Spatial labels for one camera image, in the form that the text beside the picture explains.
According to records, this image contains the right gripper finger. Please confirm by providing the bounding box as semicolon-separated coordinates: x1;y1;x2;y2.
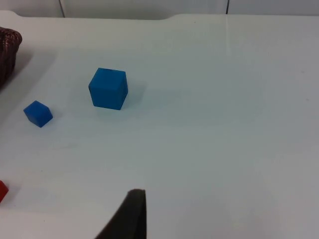
94;189;148;239

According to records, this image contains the large blue cube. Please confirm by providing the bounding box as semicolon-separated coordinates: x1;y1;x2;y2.
88;67;130;111

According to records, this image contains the dark brown wicker basket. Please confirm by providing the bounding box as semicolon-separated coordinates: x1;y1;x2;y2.
0;26;23;91

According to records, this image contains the red cube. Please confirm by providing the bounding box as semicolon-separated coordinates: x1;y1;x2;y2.
0;180;9;204

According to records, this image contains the small blue cube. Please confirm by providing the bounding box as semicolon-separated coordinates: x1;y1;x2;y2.
23;100;54;128

